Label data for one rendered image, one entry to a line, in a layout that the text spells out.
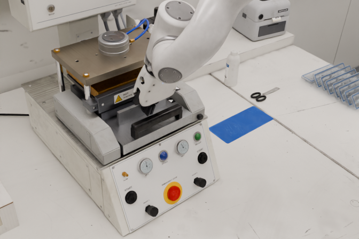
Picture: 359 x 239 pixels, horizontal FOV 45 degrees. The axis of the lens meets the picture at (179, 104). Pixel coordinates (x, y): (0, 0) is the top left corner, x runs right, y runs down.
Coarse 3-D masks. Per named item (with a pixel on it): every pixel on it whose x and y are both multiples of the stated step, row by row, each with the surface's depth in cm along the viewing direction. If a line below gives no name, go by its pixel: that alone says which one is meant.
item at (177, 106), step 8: (176, 104) 111; (160, 112) 107; (168, 112) 108; (176, 112) 110; (144, 120) 104; (152, 120) 105; (160, 120) 107; (136, 128) 103; (144, 128) 104; (136, 136) 104
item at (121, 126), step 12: (132, 108) 109; (156, 108) 115; (108, 120) 110; (120, 120) 108; (132, 120) 111; (168, 120) 111; (180, 120) 112; (120, 132) 106; (144, 132) 107; (156, 132) 108; (168, 132) 111; (120, 144) 103; (132, 144) 104; (144, 144) 107
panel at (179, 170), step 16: (192, 128) 117; (160, 144) 111; (192, 144) 118; (128, 160) 106; (160, 160) 111; (176, 160) 115; (192, 160) 118; (208, 160) 122; (112, 176) 104; (128, 176) 106; (144, 176) 109; (160, 176) 112; (176, 176) 115; (192, 176) 118; (208, 176) 122; (128, 192) 106; (144, 192) 109; (160, 192) 112; (192, 192) 119; (128, 208) 107; (144, 208) 110; (160, 208) 113; (128, 224) 107; (144, 224) 110
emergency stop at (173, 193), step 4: (172, 188) 114; (176, 188) 114; (168, 192) 113; (172, 192) 113; (176, 192) 114; (180, 192) 115; (168, 196) 113; (172, 196) 114; (176, 196) 114; (172, 200) 114
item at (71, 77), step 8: (128, 72) 113; (136, 72) 113; (72, 80) 115; (104, 80) 109; (112, 80) 110; (120, 80) 110; (128, 80) 110; (80, 88) 113; (96, 88) 106; (104, 88) 106; (112, 88) 107
